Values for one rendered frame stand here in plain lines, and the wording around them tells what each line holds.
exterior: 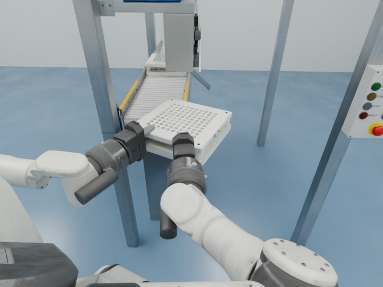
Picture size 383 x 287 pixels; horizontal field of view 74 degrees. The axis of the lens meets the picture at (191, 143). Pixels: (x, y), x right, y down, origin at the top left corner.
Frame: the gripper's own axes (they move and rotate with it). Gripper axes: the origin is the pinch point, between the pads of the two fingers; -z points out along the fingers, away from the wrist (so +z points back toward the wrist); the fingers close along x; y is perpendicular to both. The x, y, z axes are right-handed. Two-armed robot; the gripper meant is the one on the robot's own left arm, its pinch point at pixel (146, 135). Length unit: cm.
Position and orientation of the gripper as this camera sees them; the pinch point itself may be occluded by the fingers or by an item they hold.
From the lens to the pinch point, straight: 75.3
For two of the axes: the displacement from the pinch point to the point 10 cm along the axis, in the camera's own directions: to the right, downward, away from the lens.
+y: 8.2, 3.3, -4.7
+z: -5.8, 4.7, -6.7
